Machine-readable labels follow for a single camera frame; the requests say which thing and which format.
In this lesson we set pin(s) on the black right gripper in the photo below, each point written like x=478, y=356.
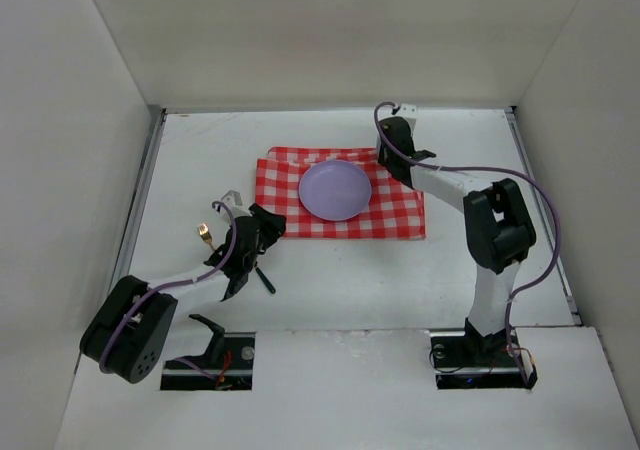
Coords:
x=392, y=133

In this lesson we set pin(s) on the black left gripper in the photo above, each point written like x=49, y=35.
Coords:
x=236, y=268

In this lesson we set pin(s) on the gold fork green handle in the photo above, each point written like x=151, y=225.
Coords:
x=205, y=235

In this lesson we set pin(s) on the gold knife green handle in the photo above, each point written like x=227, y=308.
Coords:
x=265, y=280

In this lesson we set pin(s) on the red white checkered cloth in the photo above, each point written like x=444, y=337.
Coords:
x=394, y=210

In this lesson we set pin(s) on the purple plastic plate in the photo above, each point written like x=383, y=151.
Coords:
x=335, y=190

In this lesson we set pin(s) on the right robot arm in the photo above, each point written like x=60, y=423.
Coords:
x=498, y=228

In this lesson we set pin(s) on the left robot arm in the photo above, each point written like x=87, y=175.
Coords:
x=131, y=332

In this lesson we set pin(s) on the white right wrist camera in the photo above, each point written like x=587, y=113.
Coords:
x=408, y=112

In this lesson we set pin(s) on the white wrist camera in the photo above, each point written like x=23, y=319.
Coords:
x=233, y=201
x=408, y=112

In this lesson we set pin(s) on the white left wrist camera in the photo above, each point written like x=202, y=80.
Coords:
x=233, y=201

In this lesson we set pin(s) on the right aluminium table rail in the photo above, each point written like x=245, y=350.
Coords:
x=552, y=279

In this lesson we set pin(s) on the aluminium table rail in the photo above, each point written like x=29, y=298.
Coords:
x=552, y=279
x=127, y=242

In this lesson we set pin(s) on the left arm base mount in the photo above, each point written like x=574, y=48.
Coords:
x=200, y=355

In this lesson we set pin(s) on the left aluminium table rail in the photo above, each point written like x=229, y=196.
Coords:
x=127, y=242

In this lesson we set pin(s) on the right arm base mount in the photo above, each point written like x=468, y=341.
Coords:
x=465, y=360

